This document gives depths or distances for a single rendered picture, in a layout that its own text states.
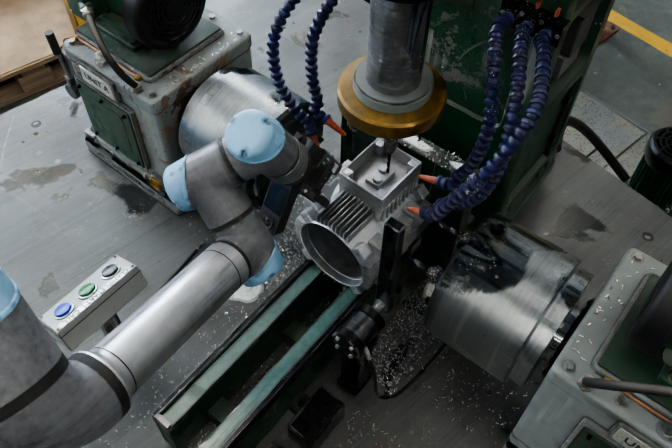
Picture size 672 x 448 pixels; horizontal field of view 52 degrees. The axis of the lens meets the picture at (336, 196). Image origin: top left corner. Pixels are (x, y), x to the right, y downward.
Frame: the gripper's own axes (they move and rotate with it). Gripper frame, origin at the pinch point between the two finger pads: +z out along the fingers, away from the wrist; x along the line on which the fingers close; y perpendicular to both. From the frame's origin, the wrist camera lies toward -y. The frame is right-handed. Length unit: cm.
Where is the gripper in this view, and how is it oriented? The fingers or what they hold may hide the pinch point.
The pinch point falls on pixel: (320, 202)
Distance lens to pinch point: 128.4
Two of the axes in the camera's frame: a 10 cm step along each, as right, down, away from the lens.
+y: 5.5, -8.3, 0.3
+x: -7.8, -5.0, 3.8
